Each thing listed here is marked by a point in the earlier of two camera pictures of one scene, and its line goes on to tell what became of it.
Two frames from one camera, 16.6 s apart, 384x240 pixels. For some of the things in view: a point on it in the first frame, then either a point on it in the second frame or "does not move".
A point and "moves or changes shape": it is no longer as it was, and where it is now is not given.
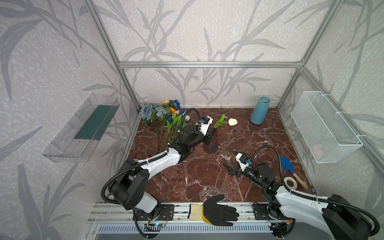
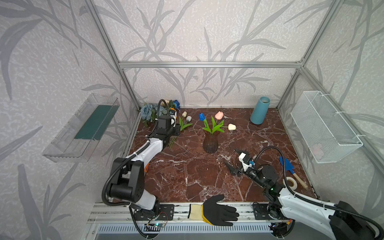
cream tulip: x=231 y=121 → x=231 y=127
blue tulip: x=169 y=119 moves or changes shape
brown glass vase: x=213 y=146 does not move
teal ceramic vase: x=259 y=112 does not move
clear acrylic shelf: x=80 y=141 does not move
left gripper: x=208 y=138 → x=169 y=117
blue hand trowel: x=287 y=164 does not move
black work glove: x=211 y=212 does not move
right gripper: x=238 y=169 does not move
